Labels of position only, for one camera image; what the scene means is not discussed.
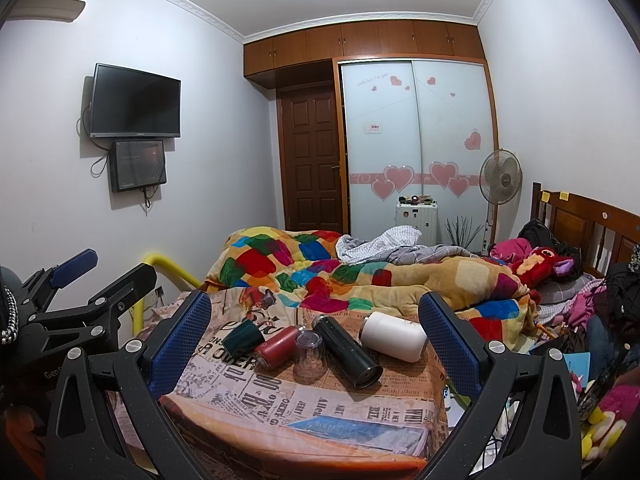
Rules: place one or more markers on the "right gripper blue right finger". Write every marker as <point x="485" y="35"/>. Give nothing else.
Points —
<point x="522" y="421"/>

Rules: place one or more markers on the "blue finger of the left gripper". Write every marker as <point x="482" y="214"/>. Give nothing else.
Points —
<point x="75" y="267"/>
<point x="92" y="327"/>

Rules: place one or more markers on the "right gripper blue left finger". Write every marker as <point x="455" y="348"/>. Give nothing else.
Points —
<point x="84" y="439"/>

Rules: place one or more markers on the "dark green cup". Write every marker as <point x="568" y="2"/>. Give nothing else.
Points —
<point x="243" y="340"/>

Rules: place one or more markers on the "clear glass cup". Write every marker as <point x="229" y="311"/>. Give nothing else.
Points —
<point x="309" y="360"/>

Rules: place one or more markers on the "white thermos bottle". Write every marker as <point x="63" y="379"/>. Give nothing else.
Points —
<point x="396" y="337"/>

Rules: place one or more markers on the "red plush toy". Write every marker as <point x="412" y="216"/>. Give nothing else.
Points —
<point x="540" y="265"/>

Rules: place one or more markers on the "black thermos bottle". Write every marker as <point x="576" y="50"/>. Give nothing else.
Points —
<point x="357" y="366"/>

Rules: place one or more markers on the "newspaper print blanket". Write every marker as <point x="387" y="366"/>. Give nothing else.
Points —
<point x="245" y="422"/>

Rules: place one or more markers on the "white suitcase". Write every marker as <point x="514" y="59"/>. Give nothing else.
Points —
<point x="421" y="212"/>

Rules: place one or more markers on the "wooden bed headboard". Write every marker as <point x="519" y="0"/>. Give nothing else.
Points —
<point x="602" y="233"/>

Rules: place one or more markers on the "white checked cloth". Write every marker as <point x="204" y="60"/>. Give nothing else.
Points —
<point x="352" y="250"/>

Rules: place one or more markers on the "red thermos bottle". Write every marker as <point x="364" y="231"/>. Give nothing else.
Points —
<point x="277" y="350"/>

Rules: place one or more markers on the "standing electric fan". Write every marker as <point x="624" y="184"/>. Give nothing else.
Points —
<point x="501" y="179"/>

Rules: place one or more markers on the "colourful patchwork blanket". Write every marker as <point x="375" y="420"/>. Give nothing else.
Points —
<point x="303" y="271"/>

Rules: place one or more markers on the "sliding wardrobe with hearts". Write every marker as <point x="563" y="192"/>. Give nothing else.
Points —
<point x="417" y="127"/>

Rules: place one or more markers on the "dark brown wooden door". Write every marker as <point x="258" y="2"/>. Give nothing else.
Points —
<point x="310" y="160"/>

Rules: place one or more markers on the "upper wooden cabinets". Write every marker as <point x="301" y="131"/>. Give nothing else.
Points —
<point x="307" y="55"/>

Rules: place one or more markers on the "yellow bed rail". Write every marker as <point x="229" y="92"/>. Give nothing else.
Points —
<point x="170" y="275"/>

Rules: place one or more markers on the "small wall mounted monitor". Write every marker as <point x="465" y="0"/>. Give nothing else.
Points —
<point x="137" y="164"/>

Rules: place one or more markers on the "wall mounted black television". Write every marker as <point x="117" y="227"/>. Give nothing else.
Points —
<point x="130" y="104"/>

